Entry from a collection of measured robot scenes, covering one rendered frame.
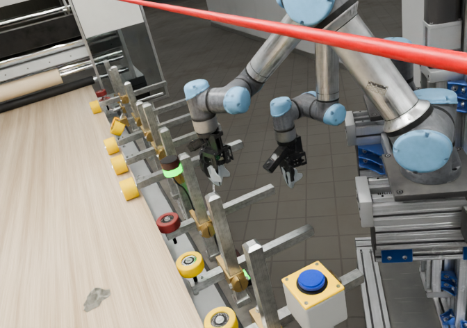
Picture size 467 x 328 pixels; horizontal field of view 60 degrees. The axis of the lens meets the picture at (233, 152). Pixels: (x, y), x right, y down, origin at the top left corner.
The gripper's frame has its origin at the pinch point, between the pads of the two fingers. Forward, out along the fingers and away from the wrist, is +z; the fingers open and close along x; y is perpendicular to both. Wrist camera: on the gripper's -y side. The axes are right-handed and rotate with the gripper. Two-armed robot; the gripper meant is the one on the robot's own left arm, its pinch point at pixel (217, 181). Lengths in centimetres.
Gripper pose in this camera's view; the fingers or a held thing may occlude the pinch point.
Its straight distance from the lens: 136.8
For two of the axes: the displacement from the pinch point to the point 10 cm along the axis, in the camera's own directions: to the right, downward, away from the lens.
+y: 6.8, 2.1, -7.1
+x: 7.1, -4.5, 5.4
